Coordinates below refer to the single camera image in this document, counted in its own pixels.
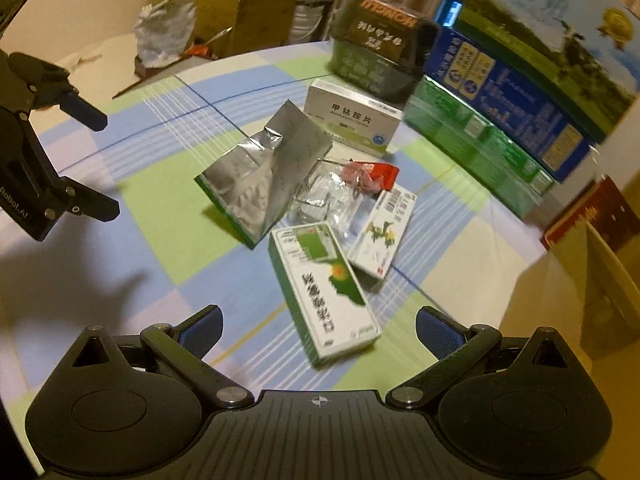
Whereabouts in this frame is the white medicine box green stripe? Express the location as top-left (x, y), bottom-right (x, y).
top-left (303, 79), bottom-right (404, 157)

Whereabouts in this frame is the green shrink-wrapped carton pack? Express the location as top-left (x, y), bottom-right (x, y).
top-left (402, 76), bottom-right (556, 219)

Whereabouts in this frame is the silver foil bag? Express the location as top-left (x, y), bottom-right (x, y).
top-left (194, 100), bottom-right (333, 251)

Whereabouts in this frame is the white plant print medicine box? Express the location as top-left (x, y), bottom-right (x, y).
top-left (347, 183), bottom-right (419, 292)

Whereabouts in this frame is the red-brown gift box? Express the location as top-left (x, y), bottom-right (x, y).
top-left (540, 177), bottom-right (640, 252)

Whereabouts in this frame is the stack of white buckets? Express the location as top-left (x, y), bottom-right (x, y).
top-left (292, 0), bottom-right (337, 44)

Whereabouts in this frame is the tall cardboard box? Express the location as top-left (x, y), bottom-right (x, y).
top-left (239, 0), bottom-right (302, 58)

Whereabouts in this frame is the blue milk carton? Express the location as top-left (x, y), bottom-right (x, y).
top-left (422, 27), bottom-right (601, 184)

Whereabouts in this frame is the green and white medicine box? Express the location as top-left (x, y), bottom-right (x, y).
top-left (269, 221), bottom-right (383, 367)

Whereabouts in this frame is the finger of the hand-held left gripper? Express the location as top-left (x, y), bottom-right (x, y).
top-left (6, 52), bottom-right (108, 132)
top-left (56, 176), bottom-right (121, 224)

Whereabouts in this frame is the cow print milk carton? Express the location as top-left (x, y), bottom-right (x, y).
top-left (452, 0), bottom-right (640, 143)

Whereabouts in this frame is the small open cardboard box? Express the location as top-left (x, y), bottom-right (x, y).
top-left (197, 0), bottom-right (246, 58)

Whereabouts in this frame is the brown cardboard box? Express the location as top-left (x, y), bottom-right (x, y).
top-left (505, 217), bottom-right (640, 376)

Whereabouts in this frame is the clear plastic bag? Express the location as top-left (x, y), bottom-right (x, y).
top-left (294, 160), bottom-right (372, 241)

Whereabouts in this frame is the checked tablecloth desktop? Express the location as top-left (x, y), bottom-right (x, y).
top-left (0, 40), bottom-right (551, 411)

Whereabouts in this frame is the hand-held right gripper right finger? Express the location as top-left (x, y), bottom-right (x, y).
top-left (385, 305), bottom-right (572, 412)

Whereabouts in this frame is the white printed plastic bag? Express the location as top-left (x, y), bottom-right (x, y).
top-left (134, 0), bottom-right (204, 69)

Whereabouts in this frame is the red packet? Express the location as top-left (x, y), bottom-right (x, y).
top-left (342, 159), bottom-right (401, 197)

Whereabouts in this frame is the dark plastic food tub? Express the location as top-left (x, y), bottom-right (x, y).
top-left (327, 0), bottom-right (441, 107)

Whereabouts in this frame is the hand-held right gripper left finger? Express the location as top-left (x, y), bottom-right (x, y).
top-left (70, 304), bottom-right (256, 412)

